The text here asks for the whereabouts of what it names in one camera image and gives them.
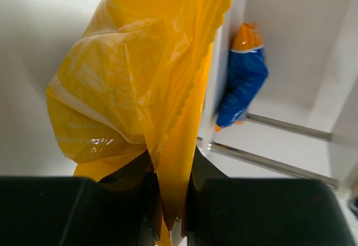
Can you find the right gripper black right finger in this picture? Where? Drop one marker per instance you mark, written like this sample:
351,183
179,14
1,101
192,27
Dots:
261,211

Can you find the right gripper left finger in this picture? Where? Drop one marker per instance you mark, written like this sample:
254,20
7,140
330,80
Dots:
121,209

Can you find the yellow macaroni bag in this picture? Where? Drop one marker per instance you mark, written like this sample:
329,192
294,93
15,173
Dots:
135,82

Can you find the white two-tier shelf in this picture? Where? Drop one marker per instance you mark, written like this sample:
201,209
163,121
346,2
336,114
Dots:
303,122

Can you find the blue yellow pasta bag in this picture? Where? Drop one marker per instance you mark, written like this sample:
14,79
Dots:
247,72

